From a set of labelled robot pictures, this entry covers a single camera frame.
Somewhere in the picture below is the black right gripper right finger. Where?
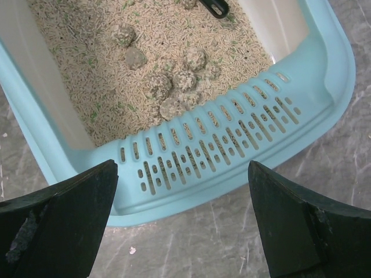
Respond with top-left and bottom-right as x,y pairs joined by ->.
248,161 -> 370,277

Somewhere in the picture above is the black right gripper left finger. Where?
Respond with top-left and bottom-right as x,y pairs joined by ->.
1,159 -> 118,277

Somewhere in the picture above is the light blue litter box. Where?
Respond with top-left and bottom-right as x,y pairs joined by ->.
1,1 -> 356,226

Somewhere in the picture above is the black litter scoop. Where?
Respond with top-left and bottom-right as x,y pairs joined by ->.
199,0 -> 230,19

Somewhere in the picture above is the litter clump right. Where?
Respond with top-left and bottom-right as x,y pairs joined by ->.
159,97 -> 186,120

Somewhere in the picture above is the litter clump ball front left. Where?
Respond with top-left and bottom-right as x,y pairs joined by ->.
149,74 -> 172,101

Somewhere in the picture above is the litter clump ball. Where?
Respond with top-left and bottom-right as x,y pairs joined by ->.
172,70 -> 197,92
184,47 -> 207,71
149,74 -> 172,101
111,24 -> 136,47

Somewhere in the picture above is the grey litter clump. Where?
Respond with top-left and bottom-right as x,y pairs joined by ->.
125,47 -> 147,70

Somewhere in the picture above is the litter clump ball front right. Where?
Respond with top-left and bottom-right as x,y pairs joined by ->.
172,70 -> 197,92

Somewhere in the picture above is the litter clump ball middle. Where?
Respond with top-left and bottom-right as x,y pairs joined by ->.
184,47 -> 207,71

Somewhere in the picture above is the litter clump near scoop handle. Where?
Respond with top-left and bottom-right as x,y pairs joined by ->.
181,0 -> 197,10

